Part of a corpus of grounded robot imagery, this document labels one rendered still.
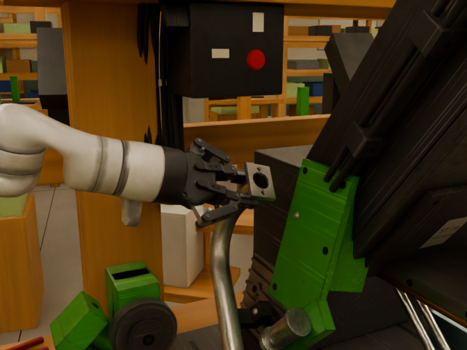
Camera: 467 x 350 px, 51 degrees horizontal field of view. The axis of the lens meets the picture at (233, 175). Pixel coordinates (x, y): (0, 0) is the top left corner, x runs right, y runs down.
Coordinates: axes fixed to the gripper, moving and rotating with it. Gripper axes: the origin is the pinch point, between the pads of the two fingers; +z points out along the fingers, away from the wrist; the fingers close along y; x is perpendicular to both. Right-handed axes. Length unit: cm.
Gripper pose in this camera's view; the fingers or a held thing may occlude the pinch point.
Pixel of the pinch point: (246, 189)
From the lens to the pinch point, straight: 70.5
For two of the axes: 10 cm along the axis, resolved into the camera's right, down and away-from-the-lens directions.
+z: 8.7, 1.6, 4.7
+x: -4.8, 5.0, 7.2
